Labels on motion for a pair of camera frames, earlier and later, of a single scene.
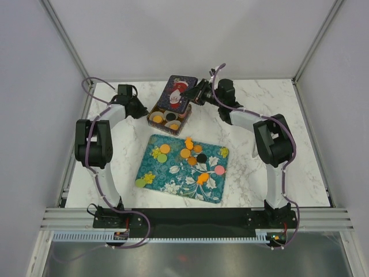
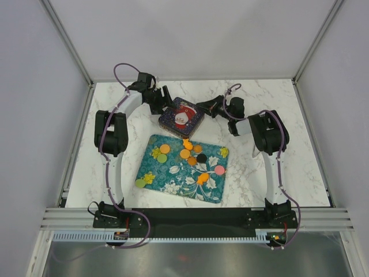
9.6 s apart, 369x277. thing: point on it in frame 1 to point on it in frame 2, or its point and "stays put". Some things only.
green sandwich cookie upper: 162,158 stays put
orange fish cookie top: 189,143 stays put
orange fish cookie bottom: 203,178 stays put
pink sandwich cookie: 219,169 stays put
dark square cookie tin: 167,121 to 184,127
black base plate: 194,223 stays put
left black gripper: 142,112 to 163,103
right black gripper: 196,93 to 211,105
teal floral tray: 181,167 stays put
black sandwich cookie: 202,158 stays put
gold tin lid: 170,99 to 181,119
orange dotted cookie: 165,148 stays put
